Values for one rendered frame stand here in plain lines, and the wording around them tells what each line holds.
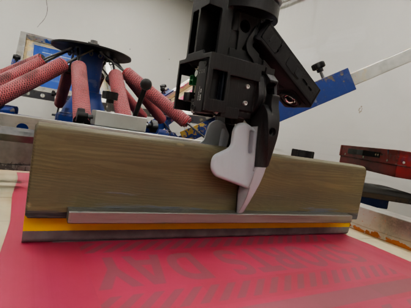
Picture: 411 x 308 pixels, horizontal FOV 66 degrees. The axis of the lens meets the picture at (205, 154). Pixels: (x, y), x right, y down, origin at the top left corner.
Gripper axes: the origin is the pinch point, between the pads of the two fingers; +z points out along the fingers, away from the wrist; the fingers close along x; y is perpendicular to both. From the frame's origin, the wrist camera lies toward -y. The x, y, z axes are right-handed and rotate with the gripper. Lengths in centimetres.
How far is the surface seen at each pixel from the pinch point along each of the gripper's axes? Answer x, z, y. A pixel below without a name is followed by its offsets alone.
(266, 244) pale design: 2.7, 4.8, -3.4
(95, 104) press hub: -100, -10, -1
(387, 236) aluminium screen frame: 3.9, 4.7, -24.3
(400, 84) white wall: -103, -54, -200
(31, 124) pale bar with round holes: -42.9, -3.0, 19.9
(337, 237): 1.6, 5.2, -16.7
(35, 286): 7.3, 4.2, 19.5
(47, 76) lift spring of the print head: -87, -17, 16
